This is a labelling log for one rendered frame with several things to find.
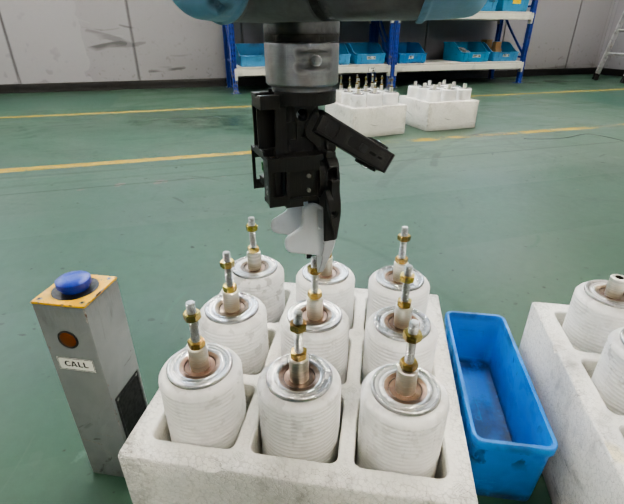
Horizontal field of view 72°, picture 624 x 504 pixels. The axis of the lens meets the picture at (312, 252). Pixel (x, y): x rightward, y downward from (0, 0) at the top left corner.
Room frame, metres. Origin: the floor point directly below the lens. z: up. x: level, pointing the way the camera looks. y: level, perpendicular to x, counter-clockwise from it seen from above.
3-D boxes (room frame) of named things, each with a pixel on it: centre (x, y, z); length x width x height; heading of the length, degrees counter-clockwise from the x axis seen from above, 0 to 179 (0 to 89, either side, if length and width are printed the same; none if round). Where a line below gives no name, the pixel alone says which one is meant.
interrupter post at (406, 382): (0.34, -0.10, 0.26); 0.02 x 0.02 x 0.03
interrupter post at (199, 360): (0.38, 0.13, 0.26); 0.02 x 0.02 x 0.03
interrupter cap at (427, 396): (0.34, -0.10, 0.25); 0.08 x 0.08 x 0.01
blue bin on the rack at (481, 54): (5.85, -1.91, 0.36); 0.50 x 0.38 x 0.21; 16
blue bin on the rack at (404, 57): (5.61, -1.09, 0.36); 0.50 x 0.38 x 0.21; 18
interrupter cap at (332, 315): (0.48, 0.00, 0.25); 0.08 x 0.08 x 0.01
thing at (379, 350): (0.46, -0.12, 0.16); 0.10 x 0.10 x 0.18
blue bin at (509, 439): (0.52, -0.29, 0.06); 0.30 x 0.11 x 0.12; 172
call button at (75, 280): (0.45, 0.29, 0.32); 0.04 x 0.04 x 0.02
